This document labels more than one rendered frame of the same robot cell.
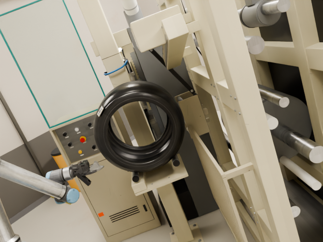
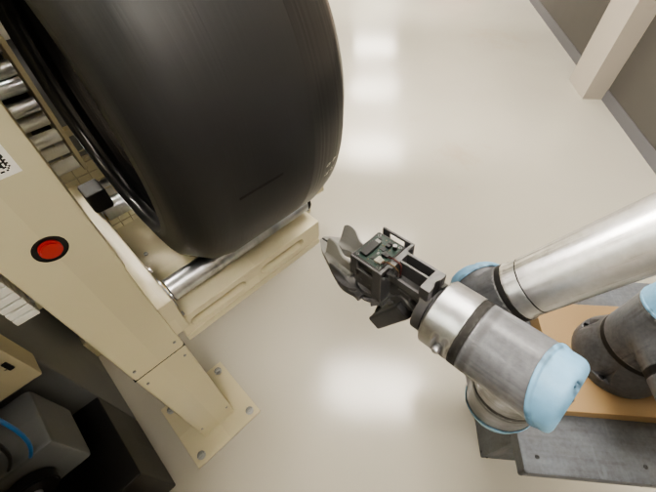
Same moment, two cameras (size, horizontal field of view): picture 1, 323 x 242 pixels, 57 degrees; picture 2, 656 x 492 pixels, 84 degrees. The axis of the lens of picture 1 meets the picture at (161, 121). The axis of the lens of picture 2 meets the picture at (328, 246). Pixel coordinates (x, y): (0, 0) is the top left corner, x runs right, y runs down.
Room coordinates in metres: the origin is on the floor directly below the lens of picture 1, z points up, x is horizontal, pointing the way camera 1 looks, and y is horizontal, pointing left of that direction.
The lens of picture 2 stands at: (2.11, 0.74, 1.47)
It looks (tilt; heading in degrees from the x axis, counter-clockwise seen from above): 51 degrees down; 225
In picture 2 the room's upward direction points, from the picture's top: straight up
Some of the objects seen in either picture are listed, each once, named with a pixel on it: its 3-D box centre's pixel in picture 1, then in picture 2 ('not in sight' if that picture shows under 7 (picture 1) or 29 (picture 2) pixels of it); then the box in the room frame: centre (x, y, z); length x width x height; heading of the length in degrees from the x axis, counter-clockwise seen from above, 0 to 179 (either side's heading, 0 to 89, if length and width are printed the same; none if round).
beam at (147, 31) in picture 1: (154, 30); not in sight; (1.78, -0.15, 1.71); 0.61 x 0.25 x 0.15; 0
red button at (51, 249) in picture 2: not in sight; (49, 247); (2.16, 0.23, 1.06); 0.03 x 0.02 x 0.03; 0
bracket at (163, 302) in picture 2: not in sight; (124, 253); (2.08, 0.15, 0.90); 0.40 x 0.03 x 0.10; 90
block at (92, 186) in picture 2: not in sight; (96, 195); (2.06, 0.04, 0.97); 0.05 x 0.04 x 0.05; 90
